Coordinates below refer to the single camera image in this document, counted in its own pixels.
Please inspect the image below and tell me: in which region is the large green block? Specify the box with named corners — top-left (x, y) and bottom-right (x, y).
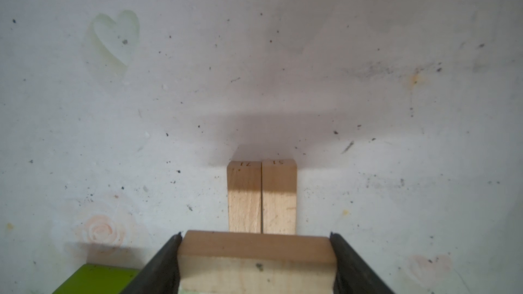
top-left (53, 264), bottom-right (140, 294)

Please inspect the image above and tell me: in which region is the natural wood plank block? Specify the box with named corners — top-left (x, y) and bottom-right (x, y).
top-left (178, 231), bottom-right (337, 293)
top-left (227, 161), bottom-right (262, 234)
top-left (261, 159), bottom-right (298, 235)

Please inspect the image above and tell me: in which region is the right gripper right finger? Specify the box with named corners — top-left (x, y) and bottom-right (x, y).
top-left (329, 233), bottom-right (394, 294)

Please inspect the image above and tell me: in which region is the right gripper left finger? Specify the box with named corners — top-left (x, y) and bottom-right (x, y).
top-left (121, 233), bottom-right (183, 294)

